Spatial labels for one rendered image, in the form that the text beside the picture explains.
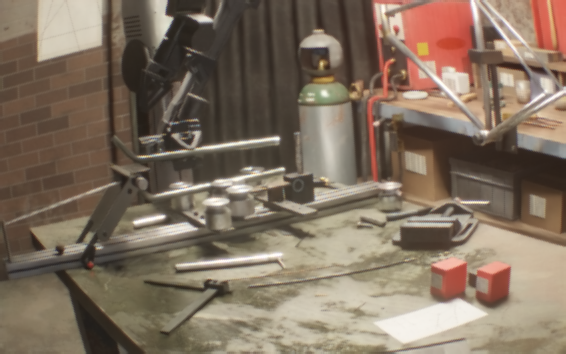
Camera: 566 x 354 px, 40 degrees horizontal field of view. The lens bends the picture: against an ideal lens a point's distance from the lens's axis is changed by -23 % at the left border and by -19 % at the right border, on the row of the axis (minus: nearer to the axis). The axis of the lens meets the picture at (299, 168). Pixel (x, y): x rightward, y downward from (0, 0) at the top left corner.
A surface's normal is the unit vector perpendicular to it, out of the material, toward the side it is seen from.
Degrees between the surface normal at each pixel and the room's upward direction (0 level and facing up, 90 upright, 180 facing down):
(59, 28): 90
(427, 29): 90
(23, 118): 90
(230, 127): 90
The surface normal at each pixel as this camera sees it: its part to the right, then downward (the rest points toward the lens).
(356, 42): -0.29, 0.22
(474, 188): -0.85, 0.18
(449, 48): 0.52, 0.14
